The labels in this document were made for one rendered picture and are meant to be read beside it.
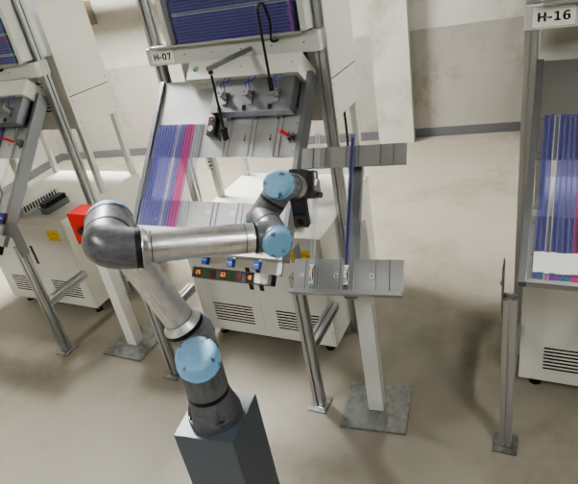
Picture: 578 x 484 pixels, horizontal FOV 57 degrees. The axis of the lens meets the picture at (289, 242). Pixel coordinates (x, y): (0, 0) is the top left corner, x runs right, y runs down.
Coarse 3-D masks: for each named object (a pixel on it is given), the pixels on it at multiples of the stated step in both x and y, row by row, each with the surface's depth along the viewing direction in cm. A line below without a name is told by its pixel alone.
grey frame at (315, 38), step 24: (144, 0) 215; (312, 0) 189; (144, 24) 220; (192, 48) 213; (216, 48) 209; (240, 48) 205; (288, 48) 197; (312, 48) 193; (168, 72) 231; (336, 120) 211; (336, 144) 213; (336, 168) 217; (192, 192) 256; (336, 192) 223; (312, 336) 204; (168, 360) 247; (312, 360) 207; (312, 384) 214
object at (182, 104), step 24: (168, 96) 225; (192, 96) 219; (168, 120) 222; (192, 120) 217; (240, 120) 207; (264, 120) 202; (288, 120) 198; (216, 144) 209; (240, 144) 204; (264, 144) 200; (288, 144) 195
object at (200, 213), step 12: (192, 204) 208; (204, 204) 205; (216, 204) 203; (228, 204) 201; (240, 204) 198; (252, 204) 196; (192, 216) 206; (204, 216) 204; (216, 216) 202; (228, 216) 200; (240, 216) 197; (264, 252) 190
